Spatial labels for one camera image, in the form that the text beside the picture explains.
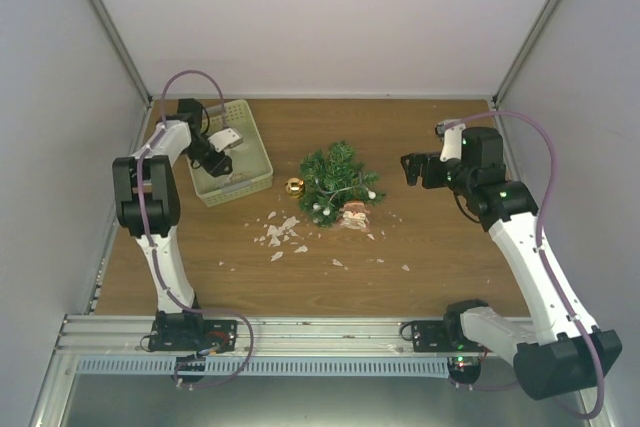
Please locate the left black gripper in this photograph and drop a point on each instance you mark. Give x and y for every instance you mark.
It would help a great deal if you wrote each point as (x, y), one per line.
(216, 168)

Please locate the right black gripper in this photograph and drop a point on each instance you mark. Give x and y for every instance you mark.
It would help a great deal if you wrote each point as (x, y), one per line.
(414, 172)

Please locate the white ball string lights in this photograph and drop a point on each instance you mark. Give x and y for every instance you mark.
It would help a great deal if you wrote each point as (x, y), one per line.
(324, 196)

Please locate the pale green perforated basket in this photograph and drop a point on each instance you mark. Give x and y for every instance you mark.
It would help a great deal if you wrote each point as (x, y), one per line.
(251, 156)

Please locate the red white round ornament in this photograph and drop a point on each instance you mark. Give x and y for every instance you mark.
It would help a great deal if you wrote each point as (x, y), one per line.
(354, 216)

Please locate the small green christmas tree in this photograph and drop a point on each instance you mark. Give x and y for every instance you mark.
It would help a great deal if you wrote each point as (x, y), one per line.
(337, 160)

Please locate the gold bauble ornament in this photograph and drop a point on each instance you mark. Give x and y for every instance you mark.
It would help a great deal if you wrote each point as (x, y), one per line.
(295, 187)

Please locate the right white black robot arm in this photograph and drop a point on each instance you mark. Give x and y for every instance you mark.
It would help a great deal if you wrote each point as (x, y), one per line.
(563, 350)

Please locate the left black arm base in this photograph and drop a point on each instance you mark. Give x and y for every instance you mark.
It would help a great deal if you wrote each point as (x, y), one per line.
(190, 332)

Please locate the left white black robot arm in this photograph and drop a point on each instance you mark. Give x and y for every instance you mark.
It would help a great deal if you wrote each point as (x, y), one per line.
(147, 199)

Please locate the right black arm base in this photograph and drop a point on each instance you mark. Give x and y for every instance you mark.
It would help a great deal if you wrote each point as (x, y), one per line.
(431, 336)

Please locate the white foil flakes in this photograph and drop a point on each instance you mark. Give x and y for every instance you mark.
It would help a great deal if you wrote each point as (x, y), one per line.
(285, 247)

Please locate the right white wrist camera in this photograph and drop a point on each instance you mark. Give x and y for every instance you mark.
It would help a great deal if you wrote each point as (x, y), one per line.
(450, 132)

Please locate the grey slotted cable duct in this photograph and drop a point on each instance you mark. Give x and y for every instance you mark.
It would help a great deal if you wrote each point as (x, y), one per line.
(276, 366)

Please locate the aluminium front rail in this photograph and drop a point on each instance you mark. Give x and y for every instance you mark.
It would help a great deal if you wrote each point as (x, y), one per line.
(273, 336)

